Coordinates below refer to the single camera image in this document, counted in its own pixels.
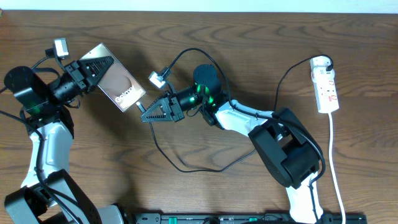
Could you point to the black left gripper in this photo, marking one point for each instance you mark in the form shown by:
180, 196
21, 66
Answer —
88, 74

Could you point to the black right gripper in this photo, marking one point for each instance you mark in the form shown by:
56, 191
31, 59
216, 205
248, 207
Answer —
176, 114

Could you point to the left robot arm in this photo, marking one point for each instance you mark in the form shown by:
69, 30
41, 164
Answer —
48, 193

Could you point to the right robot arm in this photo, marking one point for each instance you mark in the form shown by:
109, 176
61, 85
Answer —
288, 152

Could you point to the white power strip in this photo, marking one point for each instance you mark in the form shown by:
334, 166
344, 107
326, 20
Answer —
323, 78

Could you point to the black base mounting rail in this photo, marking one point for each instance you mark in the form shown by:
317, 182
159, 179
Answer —
156, 218

